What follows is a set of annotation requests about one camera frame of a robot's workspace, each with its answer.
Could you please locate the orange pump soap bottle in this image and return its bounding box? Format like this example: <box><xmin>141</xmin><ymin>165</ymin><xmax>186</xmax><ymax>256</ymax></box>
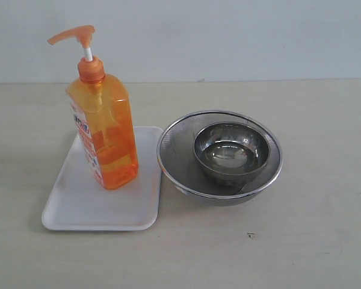
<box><xmin>48</xmin><ymin>25</ymin><xmax>138</xmax><ymax>190</ymax></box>

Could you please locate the small stainless steel bowl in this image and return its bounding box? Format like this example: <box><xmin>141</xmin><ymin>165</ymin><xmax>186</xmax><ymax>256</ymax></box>
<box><xmin>193</xmin><ymin>122</ymin><xmax>271</xmax><ymax>185</ymax></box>

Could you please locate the large steel mesh basin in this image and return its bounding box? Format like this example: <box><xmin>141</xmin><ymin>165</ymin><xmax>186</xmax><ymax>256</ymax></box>
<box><xmin>156</xmin><ymin>110</ymin><xmax>283</xmax><ymax>207</ymax></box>

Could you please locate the white rectangular plastic tray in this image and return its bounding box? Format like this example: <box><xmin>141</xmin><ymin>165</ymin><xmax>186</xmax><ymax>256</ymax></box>
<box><xmin>42</xmin><ymin>126</ymin><xmax>162</xmax><ymax>231</ymax></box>

